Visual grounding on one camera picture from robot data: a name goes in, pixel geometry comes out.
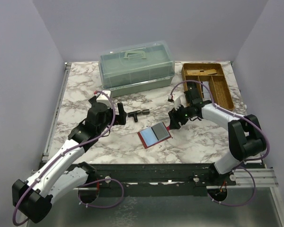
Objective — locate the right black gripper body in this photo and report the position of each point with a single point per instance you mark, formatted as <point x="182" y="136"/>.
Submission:
<point x="185" y="112"/>

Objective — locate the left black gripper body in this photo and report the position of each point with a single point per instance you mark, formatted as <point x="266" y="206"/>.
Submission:
<point x="109" y="120"/>

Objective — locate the grey credit card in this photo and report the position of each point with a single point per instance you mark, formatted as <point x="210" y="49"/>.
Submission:
<point x="160" y="131"/>

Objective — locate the light blue card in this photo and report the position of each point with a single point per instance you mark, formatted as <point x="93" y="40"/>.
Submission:
<point x="148" y="136"/>

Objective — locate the red card holder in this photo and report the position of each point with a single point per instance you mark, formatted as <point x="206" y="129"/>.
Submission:
<point x="143" y="143"/>

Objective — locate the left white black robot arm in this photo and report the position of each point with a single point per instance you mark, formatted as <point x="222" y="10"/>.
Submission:
<point x="35" y="196"/>

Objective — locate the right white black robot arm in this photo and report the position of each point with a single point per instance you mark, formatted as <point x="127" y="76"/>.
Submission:
<point x="245" y="137"/>

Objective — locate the white cards in tray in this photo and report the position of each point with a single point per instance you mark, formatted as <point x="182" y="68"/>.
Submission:
<point x="205" y="92"/>

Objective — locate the black T-shaped part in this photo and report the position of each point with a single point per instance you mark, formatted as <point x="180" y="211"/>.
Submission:
<point x="135" y="114"/>

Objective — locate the brown cardboard piece in tray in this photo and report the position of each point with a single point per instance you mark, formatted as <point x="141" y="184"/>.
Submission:
<point x="201" y="72"/>

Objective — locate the brown woven organizer tray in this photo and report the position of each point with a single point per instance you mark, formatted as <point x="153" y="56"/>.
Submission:
<point x="218" y="84"/>

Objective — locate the green plastic storage box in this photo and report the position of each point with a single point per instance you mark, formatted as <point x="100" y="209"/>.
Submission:
<point x="136" y="68"/>

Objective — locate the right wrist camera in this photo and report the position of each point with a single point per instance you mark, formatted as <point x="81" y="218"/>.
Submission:
<point x="176" y="100"/>

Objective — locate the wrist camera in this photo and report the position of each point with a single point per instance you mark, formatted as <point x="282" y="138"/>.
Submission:
<point x="176" y="100"/>
<point x="101" y="98"/>

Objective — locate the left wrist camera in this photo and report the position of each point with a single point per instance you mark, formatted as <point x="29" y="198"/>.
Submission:
<point x="101" y="98"/>

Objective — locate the aluminium frame rail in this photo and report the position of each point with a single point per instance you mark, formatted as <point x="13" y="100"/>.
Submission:
<point x="80" y="80"/>

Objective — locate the black mounting base rail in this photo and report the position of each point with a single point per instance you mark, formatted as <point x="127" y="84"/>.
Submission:
<point x="150" y="180"/>

